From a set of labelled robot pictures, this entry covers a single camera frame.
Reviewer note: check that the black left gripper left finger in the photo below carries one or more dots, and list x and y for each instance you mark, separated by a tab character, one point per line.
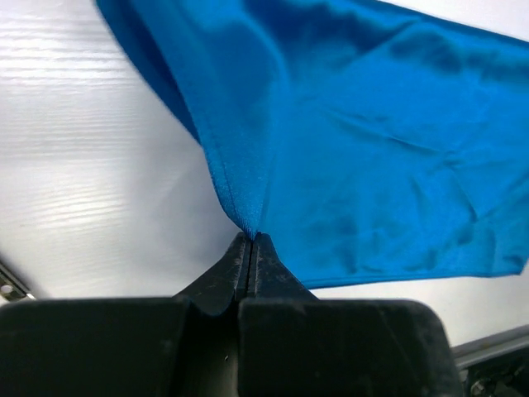
184	345

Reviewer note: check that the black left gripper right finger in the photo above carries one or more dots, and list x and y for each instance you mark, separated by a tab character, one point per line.
294	344

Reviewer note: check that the blue satin napkin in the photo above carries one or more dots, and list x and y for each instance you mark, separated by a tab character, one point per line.
371	142

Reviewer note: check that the aluminium frame rail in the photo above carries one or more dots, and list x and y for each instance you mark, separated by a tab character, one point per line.
494	366

